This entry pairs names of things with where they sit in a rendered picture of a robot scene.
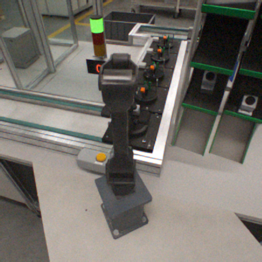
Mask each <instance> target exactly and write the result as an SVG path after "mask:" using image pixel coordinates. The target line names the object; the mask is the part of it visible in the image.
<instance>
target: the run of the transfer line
mask: <svg viewBox="0 0 262 262"><path fill-rule="evenodd" d="M188 32H189V28H185V27H174V26H162V25H150V24H144V23H137V24H136V26H135V27H134V28H133V30H132V31H131V32H130V33H129V34H128V41H129V46H139V47H144V46H145V45H146V42H147V41H148V40H150V41H151V40H153V37H158V39H159V40H164V36H169V41H172V40H173V35H174V33H175V35H174V42H181V44H186V51H185V52H187V53H188V50H189V45H190V42H191V40H190V39H187V36H188Z"/></svg>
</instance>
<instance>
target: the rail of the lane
mask: <svg viewBox="0 0 262 262"><path fill-rule="evenodd" d="M0 139H1V140H5V141H8V142H12V143H16V144H20V145H24V146H27V147H32V148H35V149H40V150H44V151H48V152H53V153H58V154H62V155H65V156H70V157H74V158H77V155H78V154H79V152H80V151H81V149H82V148H83V147H84V148H87V149H91V150H96V151H101V152H104V153H109V154H110V153H111V148H112V145H110V144H105V143H100V142H92V141H89V140H84V139H79V138H76V137H71V136H66V135H61V134H58V133H53V132H48V131H45V130H38V129H33V128H30V127H26V126H20V125H16V124H13V123H8V122H3V121H0ZM133 152H134V159H136V171H137V172H138V173H141V174H146V175H150V176H153V177H157V178H160V170H161V165H162V161H163V156H160V155H154V154H149V153H144V152H141V151H136V150H133Z"/></svg>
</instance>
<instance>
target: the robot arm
mask: <svg viewBox="0 0 262 262"><path fill-rule="evenodd" d="M137 76H138V66H137V65H136V63H135V62H134V61H133V60H131V54H129V53H113V54H111V56H110V59H109V60H107V61H106V62H104V63H103V64H102V65H101V69H100V72H99V77H98V87H99V91H101V94H102V101H103V103H105V106H104V107H103V109H102V110H101V116H102V117H105V118H110V116H111V125H112V140H113V146H112V148H111V155H110V158H109V159H108V161H107V163H106V164H105V175H106V183H107V184H108V185H110V186H111V188H112V191H113V194H114V196H115V198H116V200H117V201H120V200H122V199H124V198H126V197H128V196H130V195H133V194H135V193H136V191H135V189H134V187H135V185H136V159H134V152H133V148H132V146H128V128H129V126H130V124H134V122H135V119H137V122H138V124H141V125H148V124H149V119H150V114H151V113H150V112H149V111H141V112H140V114H136V111H133V110H134V107H133V103H134V101H135V91H138V90H137V83H138V81H137V80H138V79H137Z"/></svg>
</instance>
